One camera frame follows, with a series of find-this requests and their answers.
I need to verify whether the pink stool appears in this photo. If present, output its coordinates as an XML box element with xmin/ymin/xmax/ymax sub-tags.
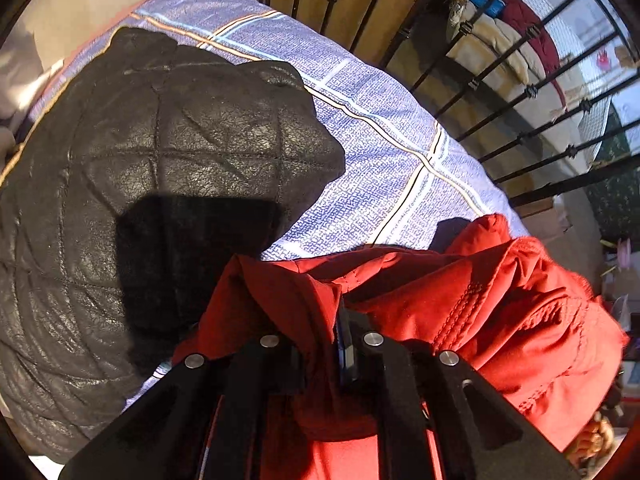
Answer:
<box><xmin>602</xmin><ymin>237</ymin><xmax>638</xmax><ymax>278</ymax></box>

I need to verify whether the blue plaid bed sheet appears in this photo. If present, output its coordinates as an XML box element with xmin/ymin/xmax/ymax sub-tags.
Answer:
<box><xmin>0</xmin><ymin>0</ymin><xmax>532</xmax><ymax>480</ymax></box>

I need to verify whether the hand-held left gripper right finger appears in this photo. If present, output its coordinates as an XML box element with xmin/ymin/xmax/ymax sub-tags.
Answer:
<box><xmin>337</xmin><ymin>310</ymin><xmax>583</xmax><ymax>480</ymax></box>

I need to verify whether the red jacket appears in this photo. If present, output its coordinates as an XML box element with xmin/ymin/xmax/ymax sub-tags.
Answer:
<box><xmin>172</xmin><ymin>214</ymin><xmax>630</xmax><ymax>480</ymax></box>

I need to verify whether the beige cushion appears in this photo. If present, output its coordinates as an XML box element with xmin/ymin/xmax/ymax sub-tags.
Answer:
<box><xmin>450</xmin><ymin>7</ymin><xmax>546</xmax><ymax>91</ymax></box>

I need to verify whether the black quilted leather jacket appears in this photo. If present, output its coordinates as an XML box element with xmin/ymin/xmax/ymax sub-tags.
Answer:
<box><xmin>0</xmin><ymin>27</ymin><xmax>347</xmax><ymax>463</ymax></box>

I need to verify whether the green patterned rug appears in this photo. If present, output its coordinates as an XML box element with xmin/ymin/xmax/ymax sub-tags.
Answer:
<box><xmin>585</xmin><ymin>100</ymin><xmax>640</xmax><ymax>246</ymax></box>

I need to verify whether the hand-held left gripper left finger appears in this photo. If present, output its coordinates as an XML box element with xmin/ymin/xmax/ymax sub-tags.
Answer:
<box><xmin>57</xmin><ymin>335</ymin><xmax>306</xmax><ymax>480</ymax></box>

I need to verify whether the dark red blanket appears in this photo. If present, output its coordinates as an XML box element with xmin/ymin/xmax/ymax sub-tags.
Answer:
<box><xmin>502</xmin><ymin>0</ymin><xmax>568</xmax><ymax>111</ymax></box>

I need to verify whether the black iron bed frame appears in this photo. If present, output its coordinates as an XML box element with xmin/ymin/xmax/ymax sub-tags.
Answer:
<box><xmin>245</xmin><ymin>0</ymin><xmax>640</xmax><ymax>206</ymax></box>

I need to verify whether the person's right hand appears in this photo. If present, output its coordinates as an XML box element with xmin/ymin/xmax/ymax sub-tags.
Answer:
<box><xmin>570</xmin><ymin>412</ymin><xmax>618</xmax><ymax>466</ymax></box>

